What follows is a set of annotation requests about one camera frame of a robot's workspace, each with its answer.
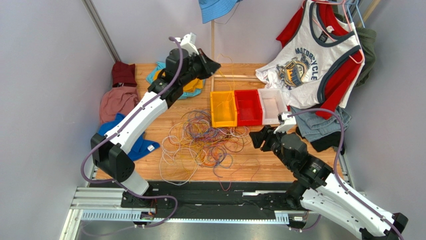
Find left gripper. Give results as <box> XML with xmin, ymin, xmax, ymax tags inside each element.
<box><xmin>178</xmin><ymin>49</ymin><xmax>220</xmax><ymax>87</ymax></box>

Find yellow cable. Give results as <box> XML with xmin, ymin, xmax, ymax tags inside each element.
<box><xmin>212</xmin><ymin>53</ymin><xmax>238</xmax><ymax>116</ymax></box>

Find coloured cable pile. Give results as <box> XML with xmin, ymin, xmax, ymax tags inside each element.
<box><xmin>158</xmin><ymin>108</ymin><xmax>262</xmax><ymax>192</ymax></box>

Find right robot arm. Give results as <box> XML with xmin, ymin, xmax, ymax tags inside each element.
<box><xmin>249</xmin><ymin>125</ymin><xmax>408</xmax><ymax>240</ymax></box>

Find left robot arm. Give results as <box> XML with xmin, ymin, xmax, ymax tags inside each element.
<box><xmin>90</xmin><ymin>48</ymin><xmax>221</xmax><ymax>196</ymax></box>

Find wooden stand pole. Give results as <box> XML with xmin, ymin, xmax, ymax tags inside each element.
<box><xmin>210</xmin><ymin>20</ymin><xmax>263</xmax><ymax>92</ymax></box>

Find mustard yellow shirt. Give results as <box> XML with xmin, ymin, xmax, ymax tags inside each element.
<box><xmin>153</xmin><ymin>70</ymin><xmax>204</xmax><ymax>93</ymax></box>

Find red plastic bin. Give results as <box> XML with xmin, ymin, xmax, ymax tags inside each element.
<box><xmin>234</xmin><ymin>89</ymin><xmax>263</xmax><ymax>127</ymax></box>

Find white plastic bin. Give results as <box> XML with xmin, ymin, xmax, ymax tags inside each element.
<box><xmin>257</xmin><ymin>88</ymin><xmax>288</xmax><ymax>125</ymax></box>

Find yellow plastic bin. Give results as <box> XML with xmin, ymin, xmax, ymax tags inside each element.
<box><xmin>210</xmin><ymin>90</ymin><xmax>238</xmax><ymax>128</ymax></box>

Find grey denim shorts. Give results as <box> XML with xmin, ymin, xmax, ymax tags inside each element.
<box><xmin>290</xmin><ymin>106</ymin><xmax>352</xmax><ymax>142</ymax></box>

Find blue bucket hat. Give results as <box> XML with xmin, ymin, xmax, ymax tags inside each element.
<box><xmin>198</xmin><ymin>0</ymin><xmax>241</xmax><ymax>24</ymax></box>

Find cyan shirt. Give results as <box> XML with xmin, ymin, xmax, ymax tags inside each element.
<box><xmin>146</xmin><ymin>61</ymin><xmax>206</xmax><ymax>100</ymax></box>

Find white motorcycle tank top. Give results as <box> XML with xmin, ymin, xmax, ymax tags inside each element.
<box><xmin>255</xmin><ymin>0</ymin><xmax>366</xmax><ymax>110</ymax></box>

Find maroon cloth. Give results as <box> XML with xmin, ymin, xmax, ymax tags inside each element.
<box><xmin>111</xmin><ymin>61</ymin><xmax>137</xmax><ymax>88</ymax></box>

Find pink cloth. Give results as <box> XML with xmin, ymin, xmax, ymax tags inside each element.
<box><xmin>99</xmin><ymin>86</ymin><xmax>140</xmax><ymax>124</ymax></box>

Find blue cloth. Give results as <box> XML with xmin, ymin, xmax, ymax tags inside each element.
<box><xmin>97</xmin><ymin>113</ymin><xmax>161</xmax><ymax>161</ymax></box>

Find aluminium corner profile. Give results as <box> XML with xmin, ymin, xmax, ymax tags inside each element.
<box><xmin>82</xmin><ymin>0</ymin><xmax>121</xmax><ymax>62</ymax></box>

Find pink clothes hanger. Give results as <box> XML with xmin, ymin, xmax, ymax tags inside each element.
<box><xmin>297</xmin><ymin>0</ymin><xmax>365</xmax><ymax>72</ymax></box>

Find olive green garment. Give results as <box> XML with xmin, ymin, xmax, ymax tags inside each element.
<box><xmin>325</xmin><ymin>13</ymin><xmax>377</xmax><ymax>88</ymax></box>

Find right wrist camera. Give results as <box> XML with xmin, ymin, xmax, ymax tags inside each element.
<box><xmin>273</xmin><ymin>111</ymin><xmax>297</xmax><ymax>134</ymax></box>

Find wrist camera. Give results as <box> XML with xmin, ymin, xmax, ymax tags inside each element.
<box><xmin>273</xmin><ymin>111</ymin><xmax>297</xmax><ymax>134</ymax></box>
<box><xmin>175</xmin><ymin>32</ymin><xmax>199</xmax><ymax>56</ymax></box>

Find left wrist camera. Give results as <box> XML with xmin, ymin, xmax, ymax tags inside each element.
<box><xmin>175</xmin><ymin>32</ymin><xmax>199</xmax><ymax>56</ymax></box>

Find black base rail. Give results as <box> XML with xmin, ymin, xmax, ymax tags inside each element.
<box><xmin>118</xmin><ymin>181</ymin><xmax>306</xmax><ymax>220</ymax></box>

